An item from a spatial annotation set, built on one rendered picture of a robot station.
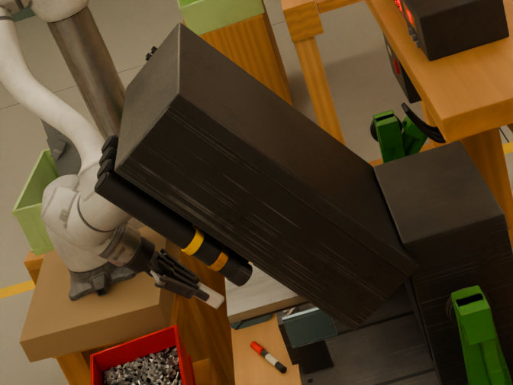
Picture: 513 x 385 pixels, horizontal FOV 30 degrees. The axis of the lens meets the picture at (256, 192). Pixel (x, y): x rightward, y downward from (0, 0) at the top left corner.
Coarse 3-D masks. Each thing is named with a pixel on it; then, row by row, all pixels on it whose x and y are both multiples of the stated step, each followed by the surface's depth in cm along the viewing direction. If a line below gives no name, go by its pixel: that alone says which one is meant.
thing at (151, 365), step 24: (144, 336) 220; (168, 336) 221; (96, 360) 221; (120, 360) 222; (144, 360) 220; (168, 360) 216; (96, 384) 213; (120, 384) 214; (144, 384) 210; (168, 384) 209; (192, 384) 214
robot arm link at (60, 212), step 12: (60, 192) 197; (72, 192) 198; (48, 204) 196; (60, 204) 196; (72, 204) 196; (48, 216) 196; (60, 216) 196; (72, 216) 195; (60, 228) 197; (72, 228) 196; (84, 228) 195; (72, 240) 199; (84, 240) 197; (96, 240) 197; (108, 240) 200; (96, 252) 202
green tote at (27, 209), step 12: (48, 156) 328; (36, 168) 316; (48, 168) 326; (36, 180) 314; (48, 180) 324; (24, 192) 302; (36, 192) 311; (24, 204) 300; (36, 204) 291; (24, 216) 293; (36, 216) 293; (24, 228) 295; (36, 228) 294; (36, 240) 297; (48, 240) 297; (36, 252) 299
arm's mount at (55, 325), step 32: (64, 288) 248; (128, 288) 238; (160, 288) 234; (32, 320) 241; (64, 320) 236; (96, 320) 232; (128, 320) 231; (160, 320) 231; (32, 352) 236; (64, 352) 236
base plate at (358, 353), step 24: (384, 312) 204; (408, 312) 202; (336, 336) 202; (360, 336) 200; (384, 336) 198; (408, 336) 195; (336, 360) 196; (360, 360) 193; (384, 360) 191; (408, 360) 189; (312, 384) 191; (336, 384) 189; (360, 384) 187; (384, 384) 185; (408, 384) 183; (432, 384) 181
